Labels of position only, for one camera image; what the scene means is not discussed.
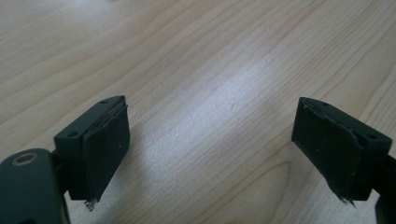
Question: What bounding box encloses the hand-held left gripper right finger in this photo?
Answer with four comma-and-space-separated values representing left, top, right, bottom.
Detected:
290, 96, 393, 208

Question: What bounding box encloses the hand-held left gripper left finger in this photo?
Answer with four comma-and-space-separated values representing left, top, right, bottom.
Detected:
53, 94, 132, 213

